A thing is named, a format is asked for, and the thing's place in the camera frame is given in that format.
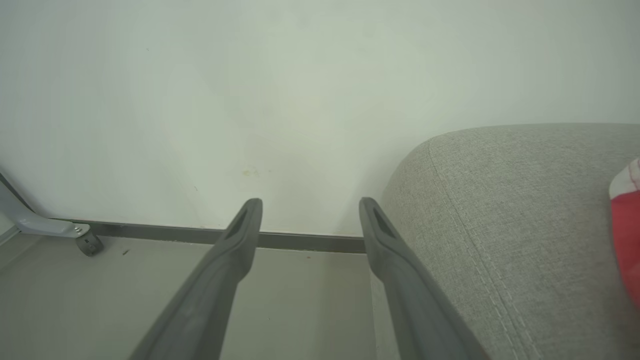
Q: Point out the dark grey baseboard strip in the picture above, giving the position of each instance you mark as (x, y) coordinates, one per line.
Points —
(165, 233)

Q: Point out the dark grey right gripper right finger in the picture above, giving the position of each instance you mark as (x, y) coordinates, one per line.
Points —
(415, 310)

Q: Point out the grey fabric sofa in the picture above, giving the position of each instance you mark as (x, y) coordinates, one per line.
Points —
(525, 225)

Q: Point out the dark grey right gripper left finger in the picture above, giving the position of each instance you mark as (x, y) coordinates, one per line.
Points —
(210, 300)

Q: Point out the red and white cloth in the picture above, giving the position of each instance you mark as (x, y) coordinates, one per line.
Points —
(630, 240)

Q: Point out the black caster wheel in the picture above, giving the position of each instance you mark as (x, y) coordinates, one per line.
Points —
(90, 245)

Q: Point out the grey partition foot bracket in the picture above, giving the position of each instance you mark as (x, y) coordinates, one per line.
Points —
(40, 226)

